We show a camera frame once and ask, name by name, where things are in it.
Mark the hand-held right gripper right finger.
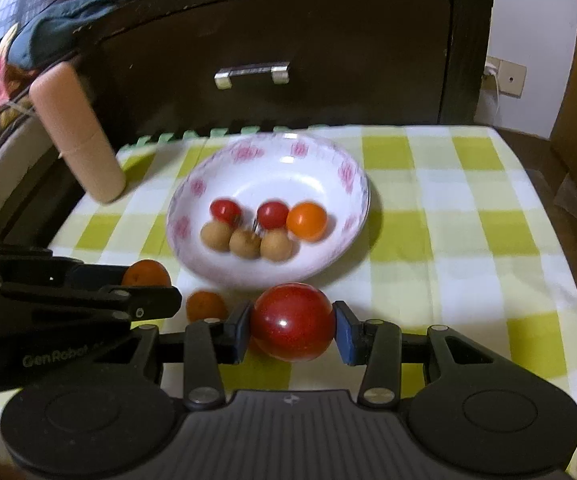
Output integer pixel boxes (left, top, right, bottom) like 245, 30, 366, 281
332, 300, 496, 408

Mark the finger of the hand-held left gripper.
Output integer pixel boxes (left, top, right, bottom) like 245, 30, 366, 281
0, 238, 136, 288
0, 282, 183, 322

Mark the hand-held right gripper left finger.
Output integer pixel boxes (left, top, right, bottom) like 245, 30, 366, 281
96, 301, 254, 408

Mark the small orange mandarin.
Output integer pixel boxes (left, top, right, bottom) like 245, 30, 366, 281
121, 260, 172, 288
186, 291, 228, 322

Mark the large red tomato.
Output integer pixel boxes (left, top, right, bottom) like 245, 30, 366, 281
251, 282, 336, 363

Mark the brown longan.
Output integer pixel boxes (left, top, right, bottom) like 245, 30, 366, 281
229, 228, 262, 260
260, 229, 292, 262
200, 221, 234, 251

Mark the smooth bright orange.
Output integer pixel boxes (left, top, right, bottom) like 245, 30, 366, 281
287, 201, 328, 241

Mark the white floral bowl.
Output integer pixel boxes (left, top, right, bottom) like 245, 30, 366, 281
166, 132, 372, 292

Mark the red cherry tomato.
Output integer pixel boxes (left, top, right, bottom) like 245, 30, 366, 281
210, 198, 242, 225
257, 201, 290, 231

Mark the pink ribbed cylinder container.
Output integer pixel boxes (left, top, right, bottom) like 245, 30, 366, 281
29, 62, 126, 204

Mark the brown grey mattress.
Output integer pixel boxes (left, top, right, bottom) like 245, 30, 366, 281
0, 105, 56, 231

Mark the green foam mat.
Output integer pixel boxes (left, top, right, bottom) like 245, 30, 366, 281
118, 124, 329, 158

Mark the green checkered tablecloth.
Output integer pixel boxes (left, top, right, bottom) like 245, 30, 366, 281
0, 124, 577, 480

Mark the blue cloth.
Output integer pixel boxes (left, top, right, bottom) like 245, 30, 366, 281
8, 0, 139, 68

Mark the dark wooden cabinet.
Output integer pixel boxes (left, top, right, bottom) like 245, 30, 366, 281
71, 0, 496, 133

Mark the dark wooden bed frame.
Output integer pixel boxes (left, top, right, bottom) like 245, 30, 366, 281
0, 155, 89, 243

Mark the silver drawer handle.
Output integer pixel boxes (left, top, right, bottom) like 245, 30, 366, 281
214, 61, 290, 88

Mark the beige wall socket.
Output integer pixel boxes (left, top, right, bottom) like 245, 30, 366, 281
485, 57, 526, 99

